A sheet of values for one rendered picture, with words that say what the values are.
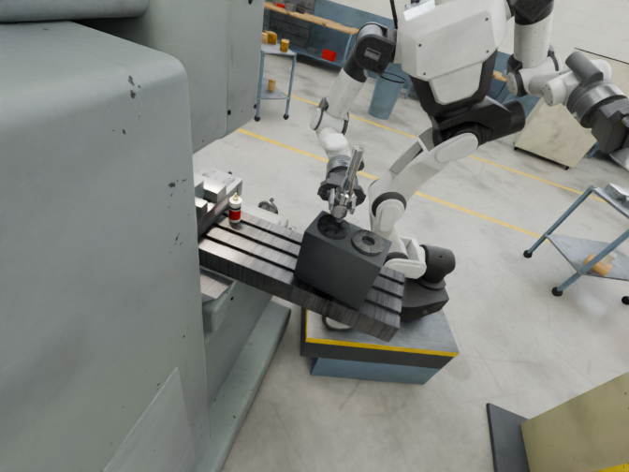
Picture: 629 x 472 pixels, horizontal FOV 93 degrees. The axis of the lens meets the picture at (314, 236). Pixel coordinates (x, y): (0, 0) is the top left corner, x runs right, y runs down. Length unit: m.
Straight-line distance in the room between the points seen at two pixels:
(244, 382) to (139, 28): 1.37
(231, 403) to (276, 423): 0.30
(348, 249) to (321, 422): 1.16
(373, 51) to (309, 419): 1.60
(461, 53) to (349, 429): 1.64
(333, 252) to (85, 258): 0.57
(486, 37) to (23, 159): 1.00
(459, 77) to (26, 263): 1.03
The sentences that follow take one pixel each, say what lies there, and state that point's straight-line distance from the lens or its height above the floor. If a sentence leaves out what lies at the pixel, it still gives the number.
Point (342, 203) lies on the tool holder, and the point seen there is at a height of 1.25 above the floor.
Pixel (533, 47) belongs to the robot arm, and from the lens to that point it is 1.23.
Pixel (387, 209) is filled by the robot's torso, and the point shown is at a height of 1.01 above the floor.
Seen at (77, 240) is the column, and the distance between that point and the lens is 0.32.
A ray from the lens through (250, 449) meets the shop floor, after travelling 1.69.
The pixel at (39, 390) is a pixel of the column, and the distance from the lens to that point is 0.40.
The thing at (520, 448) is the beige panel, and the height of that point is 0.03.
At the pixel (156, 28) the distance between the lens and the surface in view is 0.52.
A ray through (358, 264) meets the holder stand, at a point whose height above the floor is 1.12.
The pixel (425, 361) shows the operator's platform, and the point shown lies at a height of 0.27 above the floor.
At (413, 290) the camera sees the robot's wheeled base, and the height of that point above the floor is 0.57.
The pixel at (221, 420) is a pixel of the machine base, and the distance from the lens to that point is 1.51.
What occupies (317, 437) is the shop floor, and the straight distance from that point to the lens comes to 1.75.
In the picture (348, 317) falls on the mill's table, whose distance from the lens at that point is 0.92.
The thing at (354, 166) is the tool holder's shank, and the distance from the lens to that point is 0.70.
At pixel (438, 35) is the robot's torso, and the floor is 1.59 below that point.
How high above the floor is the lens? 1.65
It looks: 41 degrees down
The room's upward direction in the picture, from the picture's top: 16 degrees clockwise
